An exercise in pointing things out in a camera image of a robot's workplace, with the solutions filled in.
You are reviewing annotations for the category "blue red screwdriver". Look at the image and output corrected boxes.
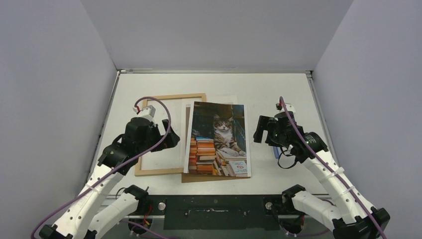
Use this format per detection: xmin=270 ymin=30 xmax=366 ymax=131
xmin=273 ymin=147 xmax=282 ymax=159

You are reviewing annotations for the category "wooden picture frame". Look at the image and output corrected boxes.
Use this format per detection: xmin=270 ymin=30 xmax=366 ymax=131
xmin=134 ymin=93 xmax=207 ymax=176

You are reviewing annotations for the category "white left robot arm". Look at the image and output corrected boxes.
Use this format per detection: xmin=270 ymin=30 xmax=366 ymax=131
xmin=36 ymin=115 xmax=180 ymax=239

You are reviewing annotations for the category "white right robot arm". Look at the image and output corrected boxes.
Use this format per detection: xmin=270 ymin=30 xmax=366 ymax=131
xmin=253 ymin=112 xmax=390 ymax=239

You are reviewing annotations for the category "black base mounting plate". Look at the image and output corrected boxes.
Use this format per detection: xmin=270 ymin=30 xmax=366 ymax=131
xmin=131 ymin=195 xmax=302 ymax=231

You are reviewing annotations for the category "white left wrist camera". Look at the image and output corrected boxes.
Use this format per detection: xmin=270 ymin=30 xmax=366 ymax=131
xmin=133 ymin=106 xmax=156 ymax=119

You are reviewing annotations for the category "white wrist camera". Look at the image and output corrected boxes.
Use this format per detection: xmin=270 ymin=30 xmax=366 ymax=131
xmin=276 ymin=103 xmax=296 ymax=114
xmin=133 ymin=106 xmax=156 ymax=119

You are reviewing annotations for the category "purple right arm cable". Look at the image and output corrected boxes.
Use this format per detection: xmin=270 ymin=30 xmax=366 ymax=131
xmin=278 ymin=96 xmax=388 ymax=239

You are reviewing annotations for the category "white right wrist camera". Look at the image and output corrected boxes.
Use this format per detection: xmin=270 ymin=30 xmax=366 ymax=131
xmin=276 ymin=103 xmax=296 ymax=114

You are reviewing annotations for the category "brown frame backing board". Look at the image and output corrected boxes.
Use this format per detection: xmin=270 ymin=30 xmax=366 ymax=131
xmin=181 ymin=105 xmax=251 ymax=184

